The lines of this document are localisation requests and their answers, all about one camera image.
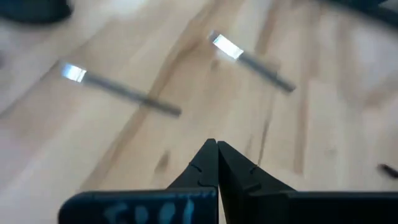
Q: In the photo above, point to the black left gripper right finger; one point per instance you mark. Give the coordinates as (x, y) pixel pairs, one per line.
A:
(239, 186)

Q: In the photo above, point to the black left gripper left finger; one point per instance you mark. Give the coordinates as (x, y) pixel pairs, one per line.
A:
(202, 174)

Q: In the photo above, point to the thin dark makeup brush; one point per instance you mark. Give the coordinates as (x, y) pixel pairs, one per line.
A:
(388, 170)
(227, 46)
(124, 91)

